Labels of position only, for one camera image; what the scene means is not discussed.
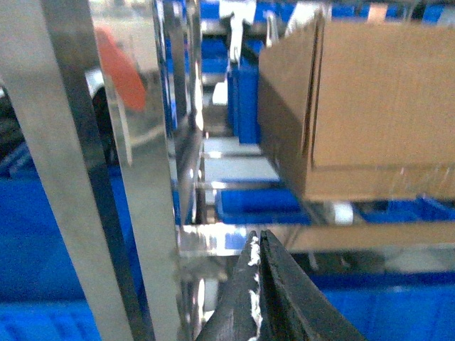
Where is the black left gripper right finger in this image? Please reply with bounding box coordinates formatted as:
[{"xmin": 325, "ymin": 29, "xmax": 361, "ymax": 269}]
[{"xmin": 259, "ymin": 230, "xmax": 366, "ymax": 340}]

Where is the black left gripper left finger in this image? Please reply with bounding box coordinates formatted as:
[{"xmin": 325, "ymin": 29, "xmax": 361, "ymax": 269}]
[{"xmin": 197, "ymin": 232, "xmax": 262, "ymax": 340}]

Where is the large cardboard box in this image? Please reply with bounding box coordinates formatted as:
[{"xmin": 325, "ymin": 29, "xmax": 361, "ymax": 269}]
[{"xmin": 257, "ymin": 13, "xmax": 454, "ymax": 202}]

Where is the blue plastic bin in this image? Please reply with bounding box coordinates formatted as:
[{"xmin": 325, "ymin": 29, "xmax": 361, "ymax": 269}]
[
  {"xmin": 227, "ymin": 53, "xmax": 261, "ymax": 144},
  {"xmin": 215, "ymin": 189, "xmax": 311, "ymax": 225}
]

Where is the steel shelf frame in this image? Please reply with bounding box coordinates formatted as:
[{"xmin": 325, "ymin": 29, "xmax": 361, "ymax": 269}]
[{"xmin": 1, "ymin": 1, "xmax": 454, "ymax": 340}]

